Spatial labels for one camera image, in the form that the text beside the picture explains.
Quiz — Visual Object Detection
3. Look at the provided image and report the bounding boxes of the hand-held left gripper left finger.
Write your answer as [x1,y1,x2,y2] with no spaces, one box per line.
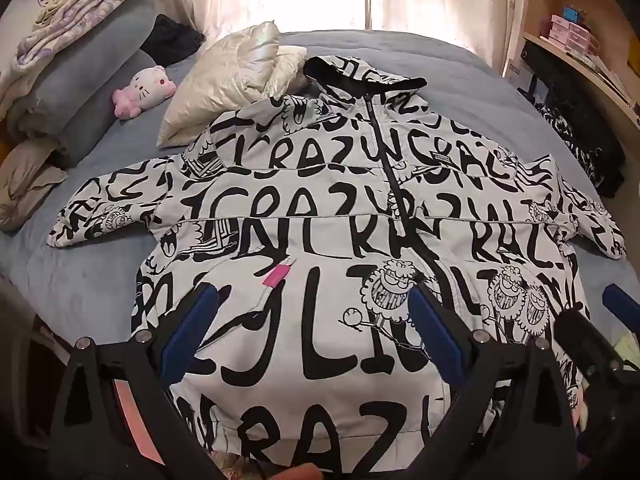
[49,285,225,480]

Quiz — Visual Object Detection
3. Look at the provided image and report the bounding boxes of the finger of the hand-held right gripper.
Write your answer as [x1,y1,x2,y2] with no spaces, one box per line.
[601,284,640,323]
[554,309,626,378]

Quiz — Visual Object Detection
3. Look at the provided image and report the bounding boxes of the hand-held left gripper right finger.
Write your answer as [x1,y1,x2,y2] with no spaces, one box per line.
[407,282,587,480]

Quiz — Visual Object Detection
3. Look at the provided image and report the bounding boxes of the white black printed hooded jacket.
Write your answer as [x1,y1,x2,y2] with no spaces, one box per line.
[47,54,628,476]

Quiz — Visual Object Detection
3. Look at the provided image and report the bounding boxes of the light green cloth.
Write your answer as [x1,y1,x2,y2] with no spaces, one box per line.
[607,335,640,367]

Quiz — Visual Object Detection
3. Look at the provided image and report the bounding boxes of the blue bed blanket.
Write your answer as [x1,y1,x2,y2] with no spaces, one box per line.
[0,30,626,351]

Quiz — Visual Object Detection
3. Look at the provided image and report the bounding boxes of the black white patterned cloth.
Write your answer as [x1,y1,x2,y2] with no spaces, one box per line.
[535,102,608,196]

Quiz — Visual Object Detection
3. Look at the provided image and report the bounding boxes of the beige crumpled cloth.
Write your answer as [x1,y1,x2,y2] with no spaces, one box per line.
[0,139,68,231]

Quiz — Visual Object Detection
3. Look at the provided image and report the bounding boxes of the pile of papers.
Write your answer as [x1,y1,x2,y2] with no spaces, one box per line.
[585,52,637,103]

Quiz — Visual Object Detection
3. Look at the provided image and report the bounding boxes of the black printed garment by shelf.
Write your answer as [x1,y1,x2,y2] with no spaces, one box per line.
[520,40,626,198]

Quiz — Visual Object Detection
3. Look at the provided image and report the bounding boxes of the pink white cat plush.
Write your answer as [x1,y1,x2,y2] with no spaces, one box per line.
[112,66,177,120]

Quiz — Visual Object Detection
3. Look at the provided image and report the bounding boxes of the shiny cream puffer jacket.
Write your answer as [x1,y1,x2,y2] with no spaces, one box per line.
[156,21,308,148]

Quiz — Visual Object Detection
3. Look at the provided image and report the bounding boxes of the stack of pink boxes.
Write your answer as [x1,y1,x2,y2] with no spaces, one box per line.
[547,14,593,53]

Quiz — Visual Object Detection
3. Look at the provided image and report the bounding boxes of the grey blue pillows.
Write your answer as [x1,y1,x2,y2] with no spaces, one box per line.
[7,0,158,168]

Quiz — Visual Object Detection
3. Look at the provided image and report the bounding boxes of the black crumpled cloth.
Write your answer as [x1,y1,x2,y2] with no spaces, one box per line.
[140,14,206,66]

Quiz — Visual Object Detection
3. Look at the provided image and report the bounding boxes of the purple floral blanket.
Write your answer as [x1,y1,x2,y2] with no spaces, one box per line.
[0,0,163,116]

